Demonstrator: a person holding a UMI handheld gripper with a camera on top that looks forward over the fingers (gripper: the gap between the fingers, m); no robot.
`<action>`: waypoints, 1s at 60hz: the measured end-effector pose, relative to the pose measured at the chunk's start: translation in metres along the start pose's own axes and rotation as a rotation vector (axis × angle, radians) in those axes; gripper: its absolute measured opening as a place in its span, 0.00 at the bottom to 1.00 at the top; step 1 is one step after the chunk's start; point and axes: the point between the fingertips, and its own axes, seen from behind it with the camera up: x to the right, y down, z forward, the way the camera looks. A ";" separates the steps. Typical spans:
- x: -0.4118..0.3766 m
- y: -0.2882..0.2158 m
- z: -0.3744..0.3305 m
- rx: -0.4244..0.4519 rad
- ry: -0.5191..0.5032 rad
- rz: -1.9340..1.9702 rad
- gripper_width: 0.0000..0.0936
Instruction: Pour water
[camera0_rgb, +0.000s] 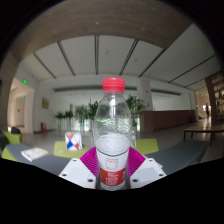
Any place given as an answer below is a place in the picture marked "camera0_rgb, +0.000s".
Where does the long wooden bench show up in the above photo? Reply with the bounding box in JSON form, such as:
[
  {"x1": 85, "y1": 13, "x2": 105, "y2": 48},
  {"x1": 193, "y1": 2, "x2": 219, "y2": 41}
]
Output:
[{"x1": 182, "y1": 124, "x2": 224, "y2": 145}]

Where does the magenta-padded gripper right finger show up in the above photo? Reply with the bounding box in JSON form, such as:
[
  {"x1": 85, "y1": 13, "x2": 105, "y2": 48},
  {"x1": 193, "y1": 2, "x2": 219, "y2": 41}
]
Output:
[{"x1": 127, "y1": 146, "x2": 167, "y2": 190}]

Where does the framed wall picture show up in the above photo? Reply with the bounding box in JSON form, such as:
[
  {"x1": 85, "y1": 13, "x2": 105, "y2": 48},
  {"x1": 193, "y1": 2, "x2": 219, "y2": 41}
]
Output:
[{"x1": 41, "y1": 97, "x2": 50, "y2": 110}]

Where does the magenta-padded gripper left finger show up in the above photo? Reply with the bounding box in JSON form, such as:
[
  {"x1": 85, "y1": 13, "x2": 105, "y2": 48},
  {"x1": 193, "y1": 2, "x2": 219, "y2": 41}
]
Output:
[{"x1": 58, "y1": 146, "x2": 100, "y2": 190}]

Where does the brown wooden reception counter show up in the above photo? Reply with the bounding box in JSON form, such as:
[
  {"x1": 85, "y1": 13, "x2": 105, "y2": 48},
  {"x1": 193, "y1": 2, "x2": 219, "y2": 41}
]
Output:
[{"x1": 139, "y1": 109, "x2": 196, "y2": 134}]

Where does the potted green plants group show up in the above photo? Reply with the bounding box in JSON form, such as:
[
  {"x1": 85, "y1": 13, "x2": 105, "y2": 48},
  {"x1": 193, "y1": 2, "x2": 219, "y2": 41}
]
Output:
[{"x1": 54, "y1": 94, "x2": 147, "y2": 133}]

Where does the person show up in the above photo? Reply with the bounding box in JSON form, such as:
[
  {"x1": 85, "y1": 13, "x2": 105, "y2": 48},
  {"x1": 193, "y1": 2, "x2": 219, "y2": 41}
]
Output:
[{"x1": 204, "y1": 102, "x2": 211, "y2": 120}]

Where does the white open magazine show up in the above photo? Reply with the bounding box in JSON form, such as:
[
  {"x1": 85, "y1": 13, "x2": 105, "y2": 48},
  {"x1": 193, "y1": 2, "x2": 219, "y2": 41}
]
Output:
[{"x1": 20, "y1": 146, "x2": 50, "y2": 163}]

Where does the red blue white tissue box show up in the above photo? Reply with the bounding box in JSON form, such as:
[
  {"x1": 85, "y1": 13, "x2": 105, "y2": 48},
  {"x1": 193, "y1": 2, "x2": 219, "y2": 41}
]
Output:
[{"x1": 64, "y1": 131, "x2": 84, "y2": 152}]

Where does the wooden shelf unit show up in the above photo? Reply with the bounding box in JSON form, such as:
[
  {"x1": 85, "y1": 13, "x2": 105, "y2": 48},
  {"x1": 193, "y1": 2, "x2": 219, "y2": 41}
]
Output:
[{"x1": 204, "y1": 70, "x2": 224, "y2": 123}]

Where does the clear red-capped water bottle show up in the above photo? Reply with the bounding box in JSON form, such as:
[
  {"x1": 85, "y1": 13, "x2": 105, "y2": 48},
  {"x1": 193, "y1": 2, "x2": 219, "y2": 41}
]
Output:
[{"x1": 93, "y1": 77, "x2": 132, "y2": 192}]

